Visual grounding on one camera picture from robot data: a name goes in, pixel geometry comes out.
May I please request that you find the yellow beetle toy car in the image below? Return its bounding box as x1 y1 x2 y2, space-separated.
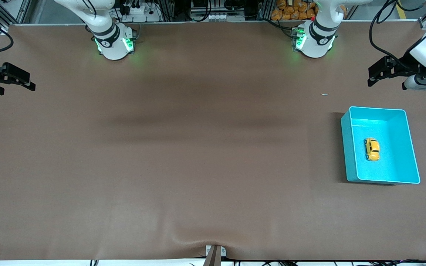
364 137 381 162

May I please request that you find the turquoise plastic bin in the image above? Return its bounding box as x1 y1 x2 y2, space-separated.
341 106 421 185

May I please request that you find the orange packaged goods pile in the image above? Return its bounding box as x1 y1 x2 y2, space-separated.
271 0 319 21

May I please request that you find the white power strip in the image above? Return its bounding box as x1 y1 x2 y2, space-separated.
119 2 162 22

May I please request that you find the brown table mat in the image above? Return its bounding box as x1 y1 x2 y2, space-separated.
0 20 426 261

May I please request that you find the brown mounting bar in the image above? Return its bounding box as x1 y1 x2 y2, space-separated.
203 247 222 266

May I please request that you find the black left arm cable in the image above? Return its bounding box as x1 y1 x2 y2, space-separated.
369 0 426 71

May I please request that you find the grey metal bracket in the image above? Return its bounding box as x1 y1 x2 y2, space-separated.
206 245 227 258

